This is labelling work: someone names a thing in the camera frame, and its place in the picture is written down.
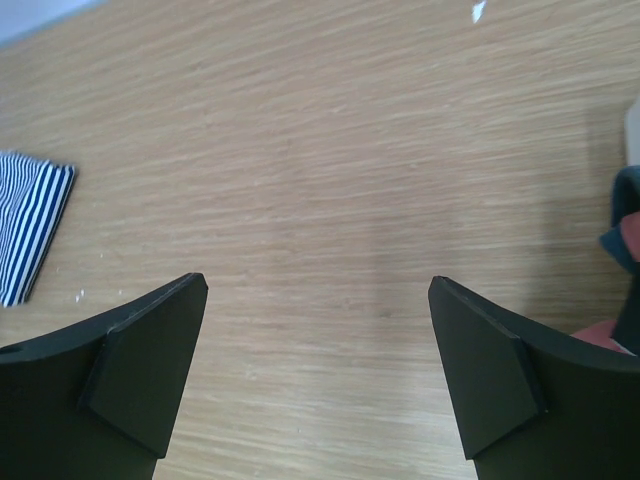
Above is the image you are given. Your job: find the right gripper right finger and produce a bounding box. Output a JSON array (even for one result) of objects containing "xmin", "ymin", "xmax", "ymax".
[{"xmin": 428, "ymin": 276, "xmax": 639, "ymax": 479}]

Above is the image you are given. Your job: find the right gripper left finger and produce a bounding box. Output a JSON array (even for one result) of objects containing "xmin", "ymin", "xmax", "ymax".
[{"xmin": 1, "ymin": 273, "xmax": 207, "ymax": 479}]

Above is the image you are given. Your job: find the red tank top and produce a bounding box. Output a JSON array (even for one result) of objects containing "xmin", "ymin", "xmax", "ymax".
[{"xmin": 573, "ymin": 212, "xmax": 639, "ymax": 357}]

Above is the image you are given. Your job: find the blue white striped tank top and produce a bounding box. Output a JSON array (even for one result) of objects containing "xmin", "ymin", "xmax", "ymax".
[{"xmin": 1, "ymin": 151, "xmax": 76, "ymax": 308}]

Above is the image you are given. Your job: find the white plastic tray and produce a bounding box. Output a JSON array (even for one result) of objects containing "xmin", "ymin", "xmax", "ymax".
[{"xmin": 624, "ymin": 97, "xmax": 640, "ymax": 166}]

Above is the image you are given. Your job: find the white paper scrap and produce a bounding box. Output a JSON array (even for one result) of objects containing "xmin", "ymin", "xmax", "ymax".
[{"xmin": 471, "ymin": 0, "xmax": 487, "ymax": 24}]

